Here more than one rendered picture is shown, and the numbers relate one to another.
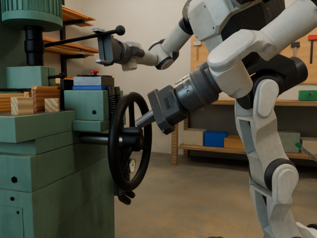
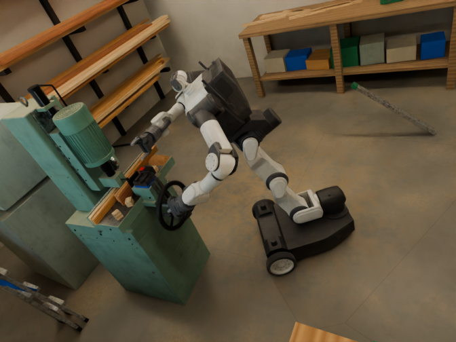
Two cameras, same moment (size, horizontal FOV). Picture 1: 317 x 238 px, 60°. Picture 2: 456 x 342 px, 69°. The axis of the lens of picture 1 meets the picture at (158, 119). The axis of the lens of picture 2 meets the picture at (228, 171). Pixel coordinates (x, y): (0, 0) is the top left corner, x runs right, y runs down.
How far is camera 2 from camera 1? 136 cm
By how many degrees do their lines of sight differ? 35
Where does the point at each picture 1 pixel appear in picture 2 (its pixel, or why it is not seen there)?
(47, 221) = (150, 245)
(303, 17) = (212, 184)
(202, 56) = not seen: outside the picture
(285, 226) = (289, 203)
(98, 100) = (149, 193)
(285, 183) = (277, 188)
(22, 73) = (108, 181)
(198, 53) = not seen: outside the picture
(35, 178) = (136, 237)
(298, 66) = (270, 120)
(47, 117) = (129, 213)
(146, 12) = not seen: outside the picture
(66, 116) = (138, 203)
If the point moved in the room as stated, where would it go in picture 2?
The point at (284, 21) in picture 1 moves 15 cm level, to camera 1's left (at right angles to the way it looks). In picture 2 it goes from (205, 184) to (175, 189)
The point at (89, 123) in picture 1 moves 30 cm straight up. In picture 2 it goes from (150, 203) to (124, 163)
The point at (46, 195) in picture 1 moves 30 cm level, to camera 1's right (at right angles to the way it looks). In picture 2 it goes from (145, 238) to (192, 232)
